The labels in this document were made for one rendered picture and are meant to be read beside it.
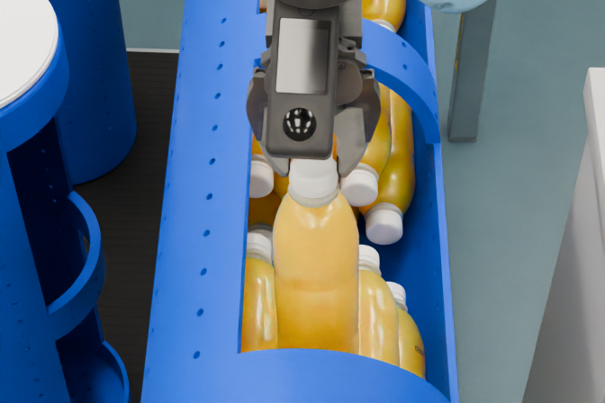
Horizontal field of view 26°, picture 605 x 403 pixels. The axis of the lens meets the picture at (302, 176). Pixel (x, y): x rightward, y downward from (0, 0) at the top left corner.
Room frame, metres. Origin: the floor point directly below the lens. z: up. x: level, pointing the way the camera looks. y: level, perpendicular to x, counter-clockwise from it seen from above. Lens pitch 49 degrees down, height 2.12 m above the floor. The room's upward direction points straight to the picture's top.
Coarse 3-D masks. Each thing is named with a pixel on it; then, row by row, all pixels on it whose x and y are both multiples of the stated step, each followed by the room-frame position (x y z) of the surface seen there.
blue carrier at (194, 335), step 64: (192, 0) 1.08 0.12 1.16; (256, 0) 1.01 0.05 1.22; (192, 64) 0.97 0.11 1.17; (256, 64) 0.92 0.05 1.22; (384, 64) 0.93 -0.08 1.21; (192, 128) 0.87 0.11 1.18; (192, 192) 0.78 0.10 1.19; (192, 256) 0.70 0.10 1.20; (384, 256) 0.86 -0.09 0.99; (192, 320) 0.63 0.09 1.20; (448, 320) 0.69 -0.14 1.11; (192, 384) 0.56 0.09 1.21; (256, 384) 0.55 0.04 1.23; (320, 384) 0.55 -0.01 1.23; (384, 384) 0.56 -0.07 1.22; (448, 384) 0.63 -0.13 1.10
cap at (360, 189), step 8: (352, 176) 0.86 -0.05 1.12; (360, 176) 0.85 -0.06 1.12; (368, 176) 0.86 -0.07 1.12; (344, 184) 0.85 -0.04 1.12; (352, 184) 0.85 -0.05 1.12; (360, 184) 0.85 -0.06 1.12; (368, 184) 0.85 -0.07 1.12; (376, 184) 0.86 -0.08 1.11; (344, 192) 0.85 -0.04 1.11; (352, 192) 0.85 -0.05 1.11; (360, 192) 0.85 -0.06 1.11; (368, 192) 0.85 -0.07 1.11; (376, 192) 0.85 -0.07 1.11; (352, 200) 0.85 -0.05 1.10; (360, 200) 0.85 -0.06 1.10; (368, 200) 0.85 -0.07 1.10
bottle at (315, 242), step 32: (288, 192) 0.67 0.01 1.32; (288, 224) 0.65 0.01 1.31; (320, 224) 0.64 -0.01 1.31; (352, 224) 0.66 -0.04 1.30; (288, 256) 0.64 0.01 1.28; (320, 256) 0.63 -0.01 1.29; (352, 256) 0.64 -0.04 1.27; (288, 288) 0.63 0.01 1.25; (320, 288) 0.62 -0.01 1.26; (352, 288) 0.63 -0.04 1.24; (288, 320) 0.62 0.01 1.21; (320, 320) 0.61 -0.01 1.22; (352, 320) 0.62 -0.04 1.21; (352, 352) 0.62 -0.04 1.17
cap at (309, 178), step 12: (300, 168) 0.68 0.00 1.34; (312, 168) 0.68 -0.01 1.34; (324, 168) 0.68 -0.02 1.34; (336, 168) 0.68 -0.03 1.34; (300, 180) 0.66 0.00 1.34; (312, 180) 0.66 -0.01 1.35; (324, 180) 0.66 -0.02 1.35; (336, 180) 0.67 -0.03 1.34; (300, 192) 0.66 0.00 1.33; (312, 192) 0.66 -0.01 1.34; (324, 192) 0.66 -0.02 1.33
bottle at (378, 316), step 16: (368, 272) 0.73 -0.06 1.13; (368, 288) 0.71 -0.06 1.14; (384, 288) 0.71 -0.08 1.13; (368, 304) 0.69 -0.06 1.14; (384, 304) 0.69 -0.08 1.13; (368, 320) 0.67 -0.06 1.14; (384, 320) 0.67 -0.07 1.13; (368, 336) 0.65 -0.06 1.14; (384, 336) 0.66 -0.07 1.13; (368, 352) 0.64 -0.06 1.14; (384, 352) 0.64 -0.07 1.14
